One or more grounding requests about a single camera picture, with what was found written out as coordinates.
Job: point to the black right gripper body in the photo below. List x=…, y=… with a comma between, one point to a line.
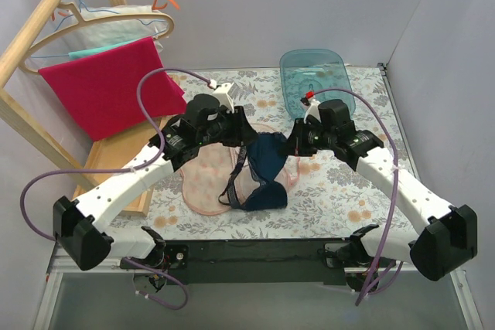
x=298, y=137

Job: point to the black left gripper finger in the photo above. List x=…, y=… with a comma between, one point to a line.
x=233, y=142
x=244, y=132

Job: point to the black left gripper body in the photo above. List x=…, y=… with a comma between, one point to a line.
x=240, y=131

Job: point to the navy blue lace bra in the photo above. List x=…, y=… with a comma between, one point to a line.
x=264, y=163

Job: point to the peach floral mesh laundry bag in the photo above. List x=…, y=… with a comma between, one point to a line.
x=206, y=176

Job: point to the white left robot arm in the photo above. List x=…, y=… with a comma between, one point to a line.
x=83, y=226

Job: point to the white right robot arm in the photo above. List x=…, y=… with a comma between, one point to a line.
x=444, y=237

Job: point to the clear teal plastic tub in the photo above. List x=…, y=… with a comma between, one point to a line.
x=304, y=70

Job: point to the floral patterned table mat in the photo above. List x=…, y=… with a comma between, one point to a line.
x=310, y=197

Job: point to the magenta red towel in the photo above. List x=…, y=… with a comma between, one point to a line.
x=100, y=92

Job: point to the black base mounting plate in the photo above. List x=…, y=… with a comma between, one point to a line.
x=257, y=261

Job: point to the white cloth on hanger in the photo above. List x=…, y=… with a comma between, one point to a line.
x=118, y=31

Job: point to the teal folded cloth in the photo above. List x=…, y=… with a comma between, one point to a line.
x=75, y=55

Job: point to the beige wooden hanger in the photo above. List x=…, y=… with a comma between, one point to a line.
x=75, y=21

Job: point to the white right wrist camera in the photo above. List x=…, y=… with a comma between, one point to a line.
x=311, y=105

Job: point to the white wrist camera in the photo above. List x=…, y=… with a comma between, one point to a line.
x=311, y=105
x=222, y=94

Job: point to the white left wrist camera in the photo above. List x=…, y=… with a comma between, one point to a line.
x=222, y=94

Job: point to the blue wire hanger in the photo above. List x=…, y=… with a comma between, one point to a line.
x=97, y=30

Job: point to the aluminium frame rail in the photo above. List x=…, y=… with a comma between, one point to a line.
x=109, y=297

